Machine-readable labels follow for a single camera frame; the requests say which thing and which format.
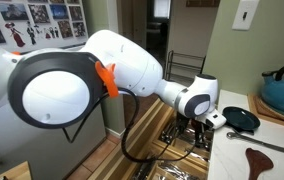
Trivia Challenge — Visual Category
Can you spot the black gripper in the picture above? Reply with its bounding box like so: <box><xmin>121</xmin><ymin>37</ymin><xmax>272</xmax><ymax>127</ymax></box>
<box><xmin>175</xmin><ymin>114</ymin><xmax>213</xmax><ymax>148</ymax></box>

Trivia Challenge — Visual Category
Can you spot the light wooden kitchen drawer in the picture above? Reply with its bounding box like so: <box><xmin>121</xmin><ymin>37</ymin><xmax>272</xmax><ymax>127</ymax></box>
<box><xmin>87</xmin><ymin>97</ymin><xmax>217</xmax><ymax>180</ymax></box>

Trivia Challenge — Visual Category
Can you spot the small wooden cutlery tray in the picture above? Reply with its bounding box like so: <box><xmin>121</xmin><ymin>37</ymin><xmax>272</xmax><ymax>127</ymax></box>
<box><xmin>128</xmin><ymin>151</ymin><xmax>211</xmax><ymax>180</ymax></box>

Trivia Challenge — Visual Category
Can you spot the dark teal round dish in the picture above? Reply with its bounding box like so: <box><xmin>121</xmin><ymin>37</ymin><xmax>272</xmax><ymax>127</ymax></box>
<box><xmin>222</xmin><ymin>105</ymin><xmax>261</xmax><ymax>132</ymax></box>

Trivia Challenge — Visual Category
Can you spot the brown wooden spatula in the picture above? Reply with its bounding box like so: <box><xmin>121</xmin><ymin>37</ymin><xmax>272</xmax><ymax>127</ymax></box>
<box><xmin>244</xmin><ymin>147</ymin><xmax>275</xmax><ymax>180</ymax></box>

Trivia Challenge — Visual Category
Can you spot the long silver metal utensil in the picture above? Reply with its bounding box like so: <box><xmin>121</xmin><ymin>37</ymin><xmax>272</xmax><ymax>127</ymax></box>
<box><xmin>225</xmin><ymin>131</ymin><xmax>284</xmax><ymax>158</ymax></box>

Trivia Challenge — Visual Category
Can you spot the wooden trivet board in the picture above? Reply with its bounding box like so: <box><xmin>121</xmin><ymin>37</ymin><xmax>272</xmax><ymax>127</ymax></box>
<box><xmin>247</xmin><ymin>93</ymin><xmax>284</xmax><ymax>132</ymax></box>

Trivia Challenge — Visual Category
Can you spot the bright hallway window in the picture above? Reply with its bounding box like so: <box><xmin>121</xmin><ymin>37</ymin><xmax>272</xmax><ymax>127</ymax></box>
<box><xmin>153</xmin><ymin>0</ymin><xmax>172</xmax><ymax>20</ymax></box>

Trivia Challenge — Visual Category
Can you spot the white refrigerator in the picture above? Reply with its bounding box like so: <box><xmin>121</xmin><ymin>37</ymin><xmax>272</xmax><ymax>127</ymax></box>
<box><xmin>0</xmin><ymin>0</ymin><xmax>107</xmax><ymax>178</ymax></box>

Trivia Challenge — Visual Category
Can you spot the small dark figure magnet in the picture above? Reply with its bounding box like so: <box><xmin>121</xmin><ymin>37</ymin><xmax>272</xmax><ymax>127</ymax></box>
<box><xmin>50</xmin><ymin>26</ymin><xmax>60</xmax><ymax>39</ymax></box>

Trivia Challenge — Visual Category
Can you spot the small red figure magnet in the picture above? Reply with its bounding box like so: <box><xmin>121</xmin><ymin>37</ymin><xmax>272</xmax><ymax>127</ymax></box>
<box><xmin>43</xmin><ymin>28</ymin><xmax>52</xmax><ymax>40</ymax></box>

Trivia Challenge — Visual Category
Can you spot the light wooden box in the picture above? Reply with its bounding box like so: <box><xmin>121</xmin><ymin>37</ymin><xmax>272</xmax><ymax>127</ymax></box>
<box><xmin>0</xmin><ymin>160</ymin><xmax>33</xmax><ymax>180</ymax></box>

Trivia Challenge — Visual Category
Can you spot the blue toned photo print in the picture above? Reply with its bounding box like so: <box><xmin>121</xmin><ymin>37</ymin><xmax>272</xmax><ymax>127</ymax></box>
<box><xmin>49</xmin><ymin>3</ymin><xmax>70</xmax><ymax>20</ymax></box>

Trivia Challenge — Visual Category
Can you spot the black suit figure magnet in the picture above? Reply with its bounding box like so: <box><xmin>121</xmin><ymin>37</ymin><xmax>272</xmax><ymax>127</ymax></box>
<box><xmin>26</xmin><ymin>21</ymin><xmax>38</xmax><ymax>46</ymax></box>

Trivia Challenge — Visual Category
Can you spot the red dress lady magnet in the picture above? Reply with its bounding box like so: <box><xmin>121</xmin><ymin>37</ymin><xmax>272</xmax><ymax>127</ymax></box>
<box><xmin>4</xmin><ymin>21</ymin><xmax>26</xmax><ymax>48</ymax></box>

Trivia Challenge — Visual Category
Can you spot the landscape photo print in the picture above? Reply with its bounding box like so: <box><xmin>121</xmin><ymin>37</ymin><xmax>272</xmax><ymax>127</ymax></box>
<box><xmin>0</xmin><ymin>2</ymin><xmax>30</xmax><ymax>22</ymax></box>

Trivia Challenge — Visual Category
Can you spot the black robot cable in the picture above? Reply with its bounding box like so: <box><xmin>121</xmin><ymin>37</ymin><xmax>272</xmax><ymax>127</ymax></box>
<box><xmin>61</xmin><ymin>87</ymin><xmax>203</xmax><ymax>164</ymax></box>

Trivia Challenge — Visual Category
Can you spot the black wire shelf rack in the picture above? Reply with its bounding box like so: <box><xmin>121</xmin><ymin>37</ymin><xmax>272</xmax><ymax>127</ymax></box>
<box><xmin>165</xmin><ymin>49</ymin><xmax>207</xmax><ymax>81</ymax></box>

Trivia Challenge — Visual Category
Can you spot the teal kettle with black handle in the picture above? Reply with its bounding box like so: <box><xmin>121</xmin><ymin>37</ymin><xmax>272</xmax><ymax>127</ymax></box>
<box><xmin>261</xmin><ymin>60</ymin><xmax>284</xmax><ymax>118</ymax></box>

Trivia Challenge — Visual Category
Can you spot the orange cable clip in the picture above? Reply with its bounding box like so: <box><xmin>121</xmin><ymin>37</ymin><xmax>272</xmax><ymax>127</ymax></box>
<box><xmin>94</xmin><ymin>60</ymin><xmax>120</xmax><ymax>99</ymax></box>

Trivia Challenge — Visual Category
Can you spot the white wall outlet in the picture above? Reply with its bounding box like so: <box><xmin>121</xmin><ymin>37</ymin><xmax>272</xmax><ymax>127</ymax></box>
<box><xmin>231</xmin><ymin>0</ymin><xmax>261</xmax><ymax>32</ymax></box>

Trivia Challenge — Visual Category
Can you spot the wooden wall coat rack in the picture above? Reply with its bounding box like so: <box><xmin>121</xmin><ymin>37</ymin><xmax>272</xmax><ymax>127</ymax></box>
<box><xmin>185</xmin><ymin>0</ymin><xmax>221</xmax><ymax>8</ymax></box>

